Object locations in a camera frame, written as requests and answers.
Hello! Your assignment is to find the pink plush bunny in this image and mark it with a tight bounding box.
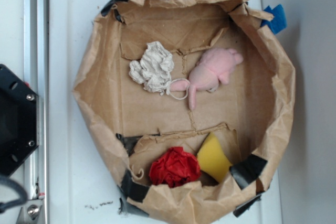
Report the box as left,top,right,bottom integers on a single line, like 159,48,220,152
169,48,244,110

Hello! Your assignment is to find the blue tape piece right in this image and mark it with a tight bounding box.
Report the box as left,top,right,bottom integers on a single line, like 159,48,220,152
260,4,287,35

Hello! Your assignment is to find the white tray board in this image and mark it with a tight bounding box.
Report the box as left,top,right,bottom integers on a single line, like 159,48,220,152
48,0,284,224

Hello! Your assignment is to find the brown paper bag bin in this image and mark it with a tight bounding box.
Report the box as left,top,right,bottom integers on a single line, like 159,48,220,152
73,0,295,223

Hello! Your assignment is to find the aluminium frame rail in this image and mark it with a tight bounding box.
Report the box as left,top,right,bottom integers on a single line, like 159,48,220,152
24,0,49,223

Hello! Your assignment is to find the crumpled white paper ball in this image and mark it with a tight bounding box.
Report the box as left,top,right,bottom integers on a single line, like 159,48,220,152
129,41,174,95

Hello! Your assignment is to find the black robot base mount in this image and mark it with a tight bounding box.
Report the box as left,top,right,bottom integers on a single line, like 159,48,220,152
1,64,38,177

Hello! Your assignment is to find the metal corner bracket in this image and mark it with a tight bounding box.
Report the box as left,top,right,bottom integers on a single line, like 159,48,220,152
16,199,45,224

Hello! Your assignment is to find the yellow sponge piece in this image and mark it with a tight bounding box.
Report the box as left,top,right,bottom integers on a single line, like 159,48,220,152
196,132,232,183

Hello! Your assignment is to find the crumpled red paper ball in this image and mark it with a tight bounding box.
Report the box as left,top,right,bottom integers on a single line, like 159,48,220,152
149,146,201,188

